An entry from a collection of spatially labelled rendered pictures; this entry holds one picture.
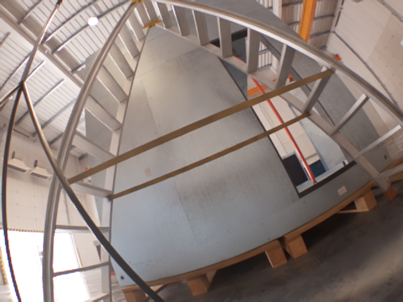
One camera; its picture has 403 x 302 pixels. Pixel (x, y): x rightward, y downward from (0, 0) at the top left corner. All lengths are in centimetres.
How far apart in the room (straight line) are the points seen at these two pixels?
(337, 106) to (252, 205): 112
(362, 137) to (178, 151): 156
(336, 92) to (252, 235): 141
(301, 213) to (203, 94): 126
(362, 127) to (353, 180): 49
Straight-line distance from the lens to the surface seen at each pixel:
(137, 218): 163
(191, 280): 143
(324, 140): 573
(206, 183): 144
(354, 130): 180
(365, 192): 159
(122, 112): 144
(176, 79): 195
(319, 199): 151
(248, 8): 276
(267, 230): 142
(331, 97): 187
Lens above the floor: 43
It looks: 22 degrees up
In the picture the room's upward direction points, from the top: 23 degrees counter-clockwise
